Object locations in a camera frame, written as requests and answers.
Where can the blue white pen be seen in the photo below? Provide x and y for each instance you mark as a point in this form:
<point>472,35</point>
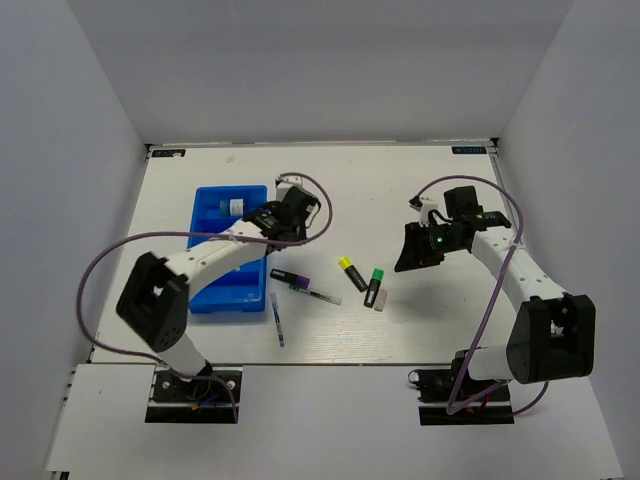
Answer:
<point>277,319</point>

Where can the grey eraser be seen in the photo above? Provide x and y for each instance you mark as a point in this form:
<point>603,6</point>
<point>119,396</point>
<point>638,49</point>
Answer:
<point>380,301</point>

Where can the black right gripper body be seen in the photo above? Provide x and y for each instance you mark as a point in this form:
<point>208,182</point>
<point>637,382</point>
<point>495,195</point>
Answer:
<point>448,241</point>

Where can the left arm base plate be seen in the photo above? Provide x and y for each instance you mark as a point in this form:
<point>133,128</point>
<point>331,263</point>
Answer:
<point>175,401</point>

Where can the yellow cap highlighter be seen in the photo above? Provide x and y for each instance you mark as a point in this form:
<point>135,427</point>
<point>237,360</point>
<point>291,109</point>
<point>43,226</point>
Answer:
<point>353,274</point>

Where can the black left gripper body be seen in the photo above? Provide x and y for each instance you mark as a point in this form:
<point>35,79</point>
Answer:
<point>299,231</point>

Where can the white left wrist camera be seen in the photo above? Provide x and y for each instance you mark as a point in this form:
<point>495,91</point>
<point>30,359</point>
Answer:
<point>284,183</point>

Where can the purple cap black marker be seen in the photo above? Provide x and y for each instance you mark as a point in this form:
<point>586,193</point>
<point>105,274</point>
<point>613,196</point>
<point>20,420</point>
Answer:
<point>290,278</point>

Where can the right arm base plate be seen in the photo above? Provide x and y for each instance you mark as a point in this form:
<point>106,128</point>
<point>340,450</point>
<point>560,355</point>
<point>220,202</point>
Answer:
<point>481,408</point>

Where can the green cap highlighter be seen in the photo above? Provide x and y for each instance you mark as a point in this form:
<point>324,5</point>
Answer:
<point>373,287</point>

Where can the right corner label sticker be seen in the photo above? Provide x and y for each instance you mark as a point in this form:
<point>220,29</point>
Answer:
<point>468,150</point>

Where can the left corner label sticker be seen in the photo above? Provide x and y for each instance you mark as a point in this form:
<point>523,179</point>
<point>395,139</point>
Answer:
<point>168,153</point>

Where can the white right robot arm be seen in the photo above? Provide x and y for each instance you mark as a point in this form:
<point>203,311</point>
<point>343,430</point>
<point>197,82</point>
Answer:
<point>553,335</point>

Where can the blue gel jar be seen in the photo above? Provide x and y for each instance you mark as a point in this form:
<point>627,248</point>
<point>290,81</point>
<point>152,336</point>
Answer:
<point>233,207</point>

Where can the corner label sticker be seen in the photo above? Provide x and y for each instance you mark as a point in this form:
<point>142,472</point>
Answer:
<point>468,150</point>
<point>168,153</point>

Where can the blue compartment tray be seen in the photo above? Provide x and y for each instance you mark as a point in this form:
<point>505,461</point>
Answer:
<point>244,288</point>

